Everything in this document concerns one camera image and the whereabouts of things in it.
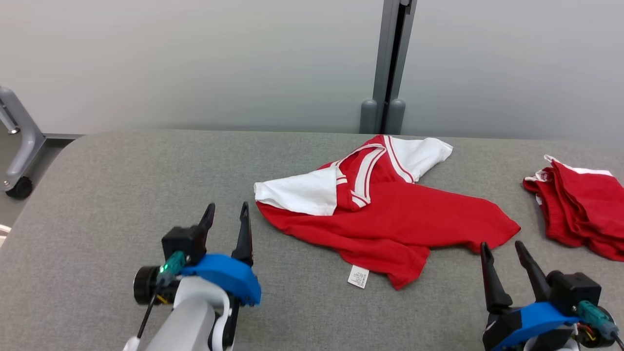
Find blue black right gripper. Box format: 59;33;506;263
480;240;581;351

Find red jersey with white sleeves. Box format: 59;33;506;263
253;135;521;291

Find grey cylindrical post stopper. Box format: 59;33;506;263
388;99;406;135
360;99;378;135

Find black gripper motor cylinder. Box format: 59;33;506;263
133;266;161;306
575;307;617;348

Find grey fabric upholstered bench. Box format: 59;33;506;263
0;129;624;351

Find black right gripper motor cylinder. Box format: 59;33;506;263
575;307;617;348

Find grey wheeled cart leg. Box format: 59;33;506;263
0;87;47;192

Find grey metal partition post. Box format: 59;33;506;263
373;0;417;135

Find red shorts with white stripes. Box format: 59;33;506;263
523;155;624;262

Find black left cable teal plug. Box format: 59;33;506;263
136;251;187;339

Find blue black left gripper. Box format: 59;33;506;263
181;202;261;349

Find black trolley castor wheel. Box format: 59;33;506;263
6;176;34;199

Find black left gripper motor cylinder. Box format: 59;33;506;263
133;266;161;306

